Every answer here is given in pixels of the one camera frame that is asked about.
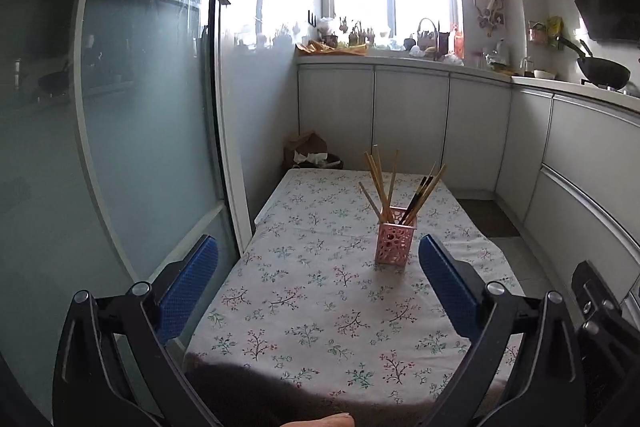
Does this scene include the yellow packets on windowsill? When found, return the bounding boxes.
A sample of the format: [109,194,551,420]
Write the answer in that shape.
[295,39,369,57]

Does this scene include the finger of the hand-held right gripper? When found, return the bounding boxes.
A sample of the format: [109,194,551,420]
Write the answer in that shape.
[571,260,640,427]

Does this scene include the white plastic bag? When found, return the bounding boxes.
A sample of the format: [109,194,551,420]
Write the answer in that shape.
[317,16,342,39]

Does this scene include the person's dark clothing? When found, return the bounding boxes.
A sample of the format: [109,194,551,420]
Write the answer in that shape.
[182,349,501,427]

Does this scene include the kitchen countertop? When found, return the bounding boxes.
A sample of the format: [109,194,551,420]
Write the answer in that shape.
[296,51,640,108]

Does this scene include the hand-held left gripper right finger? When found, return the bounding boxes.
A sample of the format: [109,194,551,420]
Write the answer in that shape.
[417,234,587,427]

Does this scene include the black wok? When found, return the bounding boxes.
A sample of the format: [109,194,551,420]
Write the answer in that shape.
[555,36,632,90]

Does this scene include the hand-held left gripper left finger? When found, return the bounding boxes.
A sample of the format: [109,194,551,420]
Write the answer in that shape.
[51,234,221,427]

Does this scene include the basket with handle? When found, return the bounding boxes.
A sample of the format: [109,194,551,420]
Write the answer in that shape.
[416,18,441,52]

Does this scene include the brown paper bag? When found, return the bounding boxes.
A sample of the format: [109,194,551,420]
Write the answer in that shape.
[283,130,346,171]

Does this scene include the pink perforated chopstick holder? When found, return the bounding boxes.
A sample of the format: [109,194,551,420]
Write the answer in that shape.
[375,206,418,266]

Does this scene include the person's left hand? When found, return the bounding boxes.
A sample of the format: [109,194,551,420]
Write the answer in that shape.
[286,412,357,427]

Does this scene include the frosted glass sliding door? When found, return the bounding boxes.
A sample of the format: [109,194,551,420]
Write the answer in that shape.
[0,0,251,427]

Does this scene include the floral tablecloth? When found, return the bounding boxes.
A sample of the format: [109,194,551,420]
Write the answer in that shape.
[182,168,526,408]

